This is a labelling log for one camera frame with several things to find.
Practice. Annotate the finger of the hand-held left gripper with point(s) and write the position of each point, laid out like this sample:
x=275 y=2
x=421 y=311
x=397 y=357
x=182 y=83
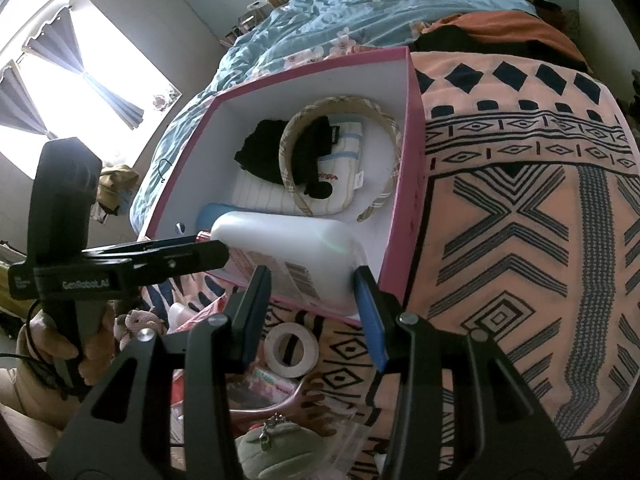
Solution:
x=200 y=257
x=150 y=246

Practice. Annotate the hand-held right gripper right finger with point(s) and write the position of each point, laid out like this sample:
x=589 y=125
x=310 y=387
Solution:
x=372 y=320

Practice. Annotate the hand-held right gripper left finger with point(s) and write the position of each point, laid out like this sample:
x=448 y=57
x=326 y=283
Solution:
x=255 y=310

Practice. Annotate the blue glasses case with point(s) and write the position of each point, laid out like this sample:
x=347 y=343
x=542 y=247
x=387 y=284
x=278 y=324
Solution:
x=207 y=215

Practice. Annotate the white plastic bottle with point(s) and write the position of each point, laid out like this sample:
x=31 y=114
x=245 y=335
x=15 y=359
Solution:
x=280 y=235

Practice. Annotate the striped cream zip pouch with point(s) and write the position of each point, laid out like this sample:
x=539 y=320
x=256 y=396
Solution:
x=260 y=192

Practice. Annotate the black cloth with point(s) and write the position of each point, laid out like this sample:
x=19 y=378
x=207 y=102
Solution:
x=265 y=150

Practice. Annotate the plaid headband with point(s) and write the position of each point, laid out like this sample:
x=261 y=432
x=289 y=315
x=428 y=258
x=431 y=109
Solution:
x=340 y=102

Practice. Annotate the pink cardboard box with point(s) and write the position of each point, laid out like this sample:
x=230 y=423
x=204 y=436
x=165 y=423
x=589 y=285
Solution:
x=350 y=75

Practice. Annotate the person's left forearm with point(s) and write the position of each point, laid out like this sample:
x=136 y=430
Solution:
x=25 y=400

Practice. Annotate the person's left hand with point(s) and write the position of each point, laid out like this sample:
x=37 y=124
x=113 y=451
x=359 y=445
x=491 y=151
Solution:
x=40 y=340

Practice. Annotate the white tape roll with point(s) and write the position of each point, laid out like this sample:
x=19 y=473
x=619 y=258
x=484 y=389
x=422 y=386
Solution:
x=270 y=352

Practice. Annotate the olive cloth bag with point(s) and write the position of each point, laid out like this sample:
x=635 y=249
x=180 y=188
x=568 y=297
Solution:
x=117 y=177

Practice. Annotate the pink printed packet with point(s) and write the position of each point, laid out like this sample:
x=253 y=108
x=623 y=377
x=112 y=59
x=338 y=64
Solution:
x=270 y=380

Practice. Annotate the purple tied curtain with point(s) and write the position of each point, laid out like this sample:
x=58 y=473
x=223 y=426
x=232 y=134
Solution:
x=15 y=105
x=60 y=45

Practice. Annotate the clear plastic bag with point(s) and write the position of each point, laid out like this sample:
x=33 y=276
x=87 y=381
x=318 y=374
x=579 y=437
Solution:
x=360 y=440

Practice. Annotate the green plush pouch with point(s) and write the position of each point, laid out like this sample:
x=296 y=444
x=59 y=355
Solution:
x=280 y=460

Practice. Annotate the orange patterned blanket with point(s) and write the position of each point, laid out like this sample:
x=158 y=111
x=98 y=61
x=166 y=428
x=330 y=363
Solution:
x=500 y=185

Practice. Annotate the blue floral duvet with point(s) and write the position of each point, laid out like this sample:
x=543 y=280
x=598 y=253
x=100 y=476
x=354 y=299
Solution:
x=375 y=5

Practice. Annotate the orange brown cloth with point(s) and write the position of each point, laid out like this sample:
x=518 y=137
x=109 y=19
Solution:
x=500 y=25

